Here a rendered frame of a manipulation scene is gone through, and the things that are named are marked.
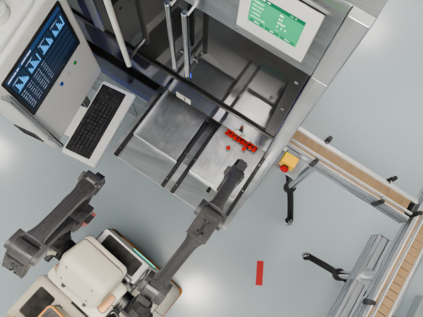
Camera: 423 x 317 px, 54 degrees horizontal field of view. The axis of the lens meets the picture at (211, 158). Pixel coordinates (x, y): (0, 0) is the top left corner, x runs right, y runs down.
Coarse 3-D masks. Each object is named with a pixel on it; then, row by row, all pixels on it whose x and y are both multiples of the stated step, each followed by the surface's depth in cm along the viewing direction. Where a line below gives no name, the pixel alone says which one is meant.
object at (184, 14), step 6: (192, 6) 123; (186, 12) 120; (192, 12) 123; (186, 18) 121; (186, 24) 124; (186, 30) 127; (186, 36) 130; (186, 42) 133; (186, 48) 137; (186, 54) 141; (186, 60) 145; (186, 66) 149; (192, 66) 155; (186, 72) 154
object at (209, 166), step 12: (216, 132) 207; (216, 144) 209; (228, 144) 209; (204, 156) 207; (216, 156) 207; (228, 156) 207; (240, 156) 207; (252, 156) 208; (192, 168) 203; (204, 168) 205; (216, 168) 205; (252, 168) 206; (204, 180) 202; (216, 180) 204
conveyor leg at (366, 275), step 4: (340, 272) 260; (344, 272) 253; (348, 272) 247; (364, 272) 223; (368, 272) 218; (372, 272) 214; (340, 276) 260; (344, 276) 252; (348, 276) 245; (364, 276) 221; (368, 276) 216; (372, 276) 212; (364, 280) 225; (368, 280) 219; (372, 280) 214
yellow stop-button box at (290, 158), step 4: (288, 148) 194; (288, 152) 194; (292, 152) 193; (284, 156) 193; (288, 156) 193; (292, 156) 193; (296, 156) 193; (300, 156) 193; (280, 160) 194; (284, 160) 192; (288, 160) 192; (292, 160) 192; (296, 160) 192; (280, 164) 198; (284, 164) 194; (288, 164) 192; (292, 164) 192; (288, 168) 195; (292, 168) 192
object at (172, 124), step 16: (176, 96) 215; (160, 112) 212; (176, 112) 212; (192, 112) 213; (144, 128) 210; (160, 128) 210; (176, 128) 210; (192, 128) 210; (160, 144) 208; (176, 144) 208; (176, 160) 203
